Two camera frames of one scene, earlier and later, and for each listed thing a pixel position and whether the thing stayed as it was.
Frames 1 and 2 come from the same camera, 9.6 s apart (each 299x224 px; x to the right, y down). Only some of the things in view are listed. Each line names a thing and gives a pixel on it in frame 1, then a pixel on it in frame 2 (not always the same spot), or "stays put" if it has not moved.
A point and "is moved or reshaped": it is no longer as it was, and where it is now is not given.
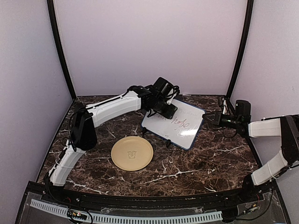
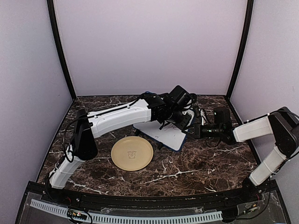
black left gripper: [167, 114] -> [182, 125]
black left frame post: [52, 9] stays put
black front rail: [256, 193] stays put
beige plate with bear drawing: [132, 153] stays put
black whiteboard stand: [169, 140] -> [140, 133]
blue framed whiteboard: [181, 130] is moved or reshaped
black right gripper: [217, 120] -> [197, 131]
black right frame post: [250, 8] stays put
